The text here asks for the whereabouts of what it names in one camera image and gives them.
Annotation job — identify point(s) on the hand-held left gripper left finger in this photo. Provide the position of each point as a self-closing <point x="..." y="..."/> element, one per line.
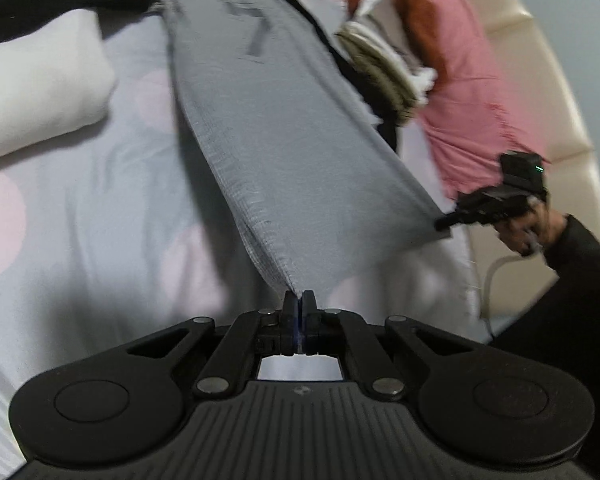
<point x="290" y="312"/>

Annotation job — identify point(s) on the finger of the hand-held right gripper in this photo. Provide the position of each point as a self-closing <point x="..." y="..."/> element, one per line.
<point x="450" y="221"/>

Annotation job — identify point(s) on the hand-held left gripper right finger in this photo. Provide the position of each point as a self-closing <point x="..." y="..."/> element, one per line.
<point x="309" y="312"/>

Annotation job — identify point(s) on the grey garment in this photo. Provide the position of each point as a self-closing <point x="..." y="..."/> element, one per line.
<point x="280" y="135"/>

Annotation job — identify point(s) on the person's right forearm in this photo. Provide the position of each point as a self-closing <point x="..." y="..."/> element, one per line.
<point x="580" y="300"/>

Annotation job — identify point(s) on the pile of folded clothes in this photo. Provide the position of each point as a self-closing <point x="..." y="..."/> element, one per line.
<point x="422" y="20"/>

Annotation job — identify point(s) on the person's right hand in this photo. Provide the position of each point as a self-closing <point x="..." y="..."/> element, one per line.
<point x="542" y="227"/>

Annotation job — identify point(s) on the pink pillow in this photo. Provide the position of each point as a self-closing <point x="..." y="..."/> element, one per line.
<point x="470" y="85"/>

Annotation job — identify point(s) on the cream padded headboard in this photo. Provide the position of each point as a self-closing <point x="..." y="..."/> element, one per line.
<point x="545" y="60"/>

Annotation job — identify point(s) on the white fleece folded cloth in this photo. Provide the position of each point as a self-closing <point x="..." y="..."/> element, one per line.
<point x="420" y="77"/>

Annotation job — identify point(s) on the olive striped folded cloth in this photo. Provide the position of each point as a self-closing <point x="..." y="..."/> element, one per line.
<point x="380" y="75"/>

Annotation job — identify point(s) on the taupe folded cloth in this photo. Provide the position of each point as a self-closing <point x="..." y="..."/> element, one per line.
<point x="392" y="30"/>

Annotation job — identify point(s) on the pink dotted bed sheet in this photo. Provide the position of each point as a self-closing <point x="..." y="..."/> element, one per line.
<point x="105" y="220"/>

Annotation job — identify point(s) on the cream white cloth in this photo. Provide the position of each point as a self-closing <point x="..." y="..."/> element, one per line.
<point x="35" y="85"/>

